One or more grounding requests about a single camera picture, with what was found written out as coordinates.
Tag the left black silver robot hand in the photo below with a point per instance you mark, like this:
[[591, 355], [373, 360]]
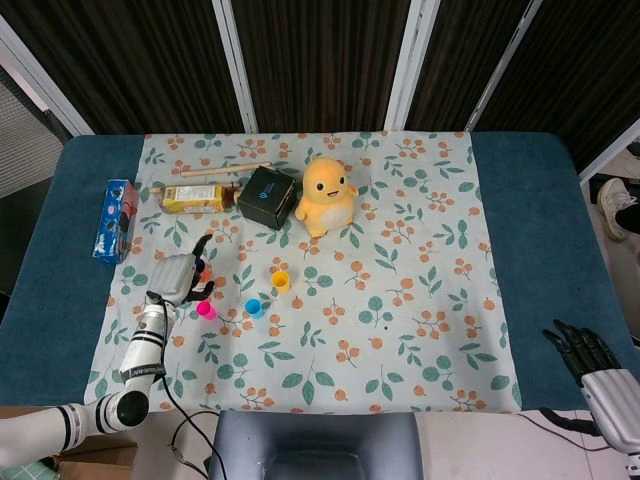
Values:
[[170, 275]]

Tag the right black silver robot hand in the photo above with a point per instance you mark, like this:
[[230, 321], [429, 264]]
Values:
[[612, 405]]

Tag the pink plastic cup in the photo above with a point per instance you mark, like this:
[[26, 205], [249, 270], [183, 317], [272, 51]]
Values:
[[207, 311]]

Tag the light blue plastic cup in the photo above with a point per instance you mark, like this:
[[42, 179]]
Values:
[[254, 308]]

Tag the yellow plastic cup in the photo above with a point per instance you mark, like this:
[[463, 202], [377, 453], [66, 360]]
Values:
[[281, 281]]

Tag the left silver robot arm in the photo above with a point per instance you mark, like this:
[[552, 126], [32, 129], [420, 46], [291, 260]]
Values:
[[142, 350]]

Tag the orange plastic cup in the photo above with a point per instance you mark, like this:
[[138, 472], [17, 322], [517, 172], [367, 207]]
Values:
[[207, 274]]

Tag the blue cookie box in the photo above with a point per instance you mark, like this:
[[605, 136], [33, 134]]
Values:
[[114, 222]]

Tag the yellow label drink bottle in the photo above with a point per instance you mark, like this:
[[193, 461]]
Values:
[[192, 198]]

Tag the wooden stick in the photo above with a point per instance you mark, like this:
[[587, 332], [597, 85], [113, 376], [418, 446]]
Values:
[[225, 169]]

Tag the black cardboard box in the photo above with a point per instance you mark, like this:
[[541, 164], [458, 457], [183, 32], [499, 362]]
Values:
[[265, 197]]

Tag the teal table cover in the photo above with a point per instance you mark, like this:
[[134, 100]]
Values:
[[550, 250]]

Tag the yellow plush toy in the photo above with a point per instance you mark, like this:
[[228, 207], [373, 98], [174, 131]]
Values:
[[327, 200]]

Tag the floral print tablecloth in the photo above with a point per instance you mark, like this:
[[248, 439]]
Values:
[[350, 330]]

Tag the black trouser leg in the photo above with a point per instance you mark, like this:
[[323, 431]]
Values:
[[631, 214]]

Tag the gray mesh partition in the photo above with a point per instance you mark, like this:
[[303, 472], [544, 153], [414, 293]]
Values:
[[25, 145]]

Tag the white sneaker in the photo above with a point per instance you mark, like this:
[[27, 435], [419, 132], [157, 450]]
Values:
[[614, 207]]

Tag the brown cardboard box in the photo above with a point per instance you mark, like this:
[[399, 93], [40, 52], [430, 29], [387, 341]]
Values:
[[100, 460]]

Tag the dark folding screen panel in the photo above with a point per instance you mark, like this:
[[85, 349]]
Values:
[[125, 60], [460, 60], [320, 60], [575, 65]]

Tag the green cutting mat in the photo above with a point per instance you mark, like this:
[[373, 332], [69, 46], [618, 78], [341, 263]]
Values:
[[25, 470]]

